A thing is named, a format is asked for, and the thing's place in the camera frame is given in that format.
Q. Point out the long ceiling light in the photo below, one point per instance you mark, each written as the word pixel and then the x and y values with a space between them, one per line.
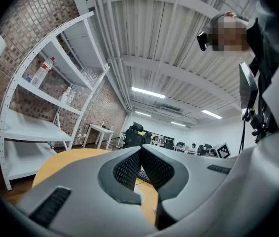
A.
pixel 211 114
pixel 148 92
pixel 178 124
pixel 143 113

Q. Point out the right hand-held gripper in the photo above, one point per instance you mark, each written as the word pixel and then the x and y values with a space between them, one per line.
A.
pixel 224 150

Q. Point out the ceiling air conditioner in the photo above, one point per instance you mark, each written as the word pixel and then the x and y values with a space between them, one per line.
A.
pixel 171 110

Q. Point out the large red-capped water bottle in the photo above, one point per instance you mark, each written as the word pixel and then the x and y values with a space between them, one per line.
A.
pixel 42 71

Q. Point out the small blue object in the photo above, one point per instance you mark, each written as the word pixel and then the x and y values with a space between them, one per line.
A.
pixel 27 77

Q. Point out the black head camera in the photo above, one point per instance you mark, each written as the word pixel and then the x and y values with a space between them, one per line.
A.
pixel 202 41

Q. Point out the black keyboard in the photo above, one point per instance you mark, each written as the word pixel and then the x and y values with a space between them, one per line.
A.
pixel 144 175

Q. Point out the black chest rig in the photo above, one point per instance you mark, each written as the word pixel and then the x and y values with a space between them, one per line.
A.
pixel 248 88

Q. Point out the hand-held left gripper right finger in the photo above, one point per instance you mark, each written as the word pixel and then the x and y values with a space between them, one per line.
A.
pixel 193 167

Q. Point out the large black office chair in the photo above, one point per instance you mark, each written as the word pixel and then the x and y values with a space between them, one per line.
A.
pixel 135 135

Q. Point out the white square table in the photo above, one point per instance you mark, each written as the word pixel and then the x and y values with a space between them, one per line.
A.
pixel 100 131

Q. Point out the white metal shelf unit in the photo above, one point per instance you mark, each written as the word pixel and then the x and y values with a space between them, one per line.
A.
pixel 43 132

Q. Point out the small red-labelled bottle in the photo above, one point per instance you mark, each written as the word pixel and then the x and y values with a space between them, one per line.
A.
pixel 65 94

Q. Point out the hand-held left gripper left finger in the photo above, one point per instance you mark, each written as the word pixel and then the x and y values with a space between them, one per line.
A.
pixel 85 196

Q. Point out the person's head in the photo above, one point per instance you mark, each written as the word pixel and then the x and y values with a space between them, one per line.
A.
pixel 228 33

